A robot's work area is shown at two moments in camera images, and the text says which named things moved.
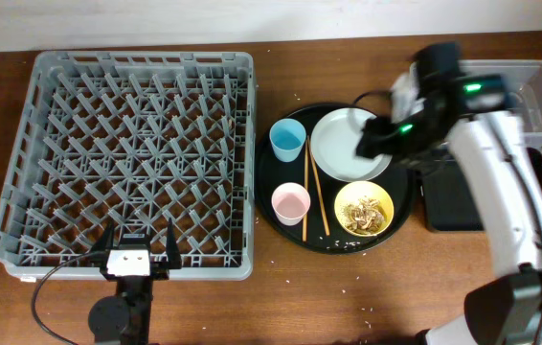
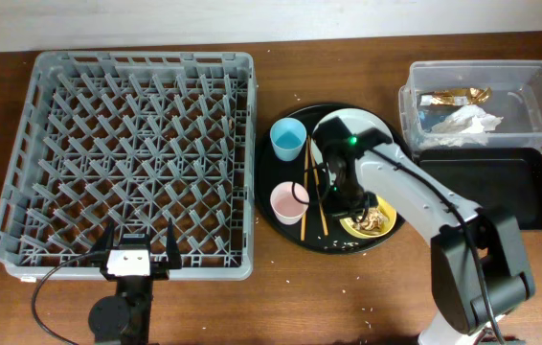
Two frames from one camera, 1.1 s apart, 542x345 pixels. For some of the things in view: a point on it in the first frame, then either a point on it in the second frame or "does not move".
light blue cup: [287, 136] does not move
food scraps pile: [363, 217] does not move
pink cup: [291, 201] does not move
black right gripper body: [407, 139] -> [348, 200]
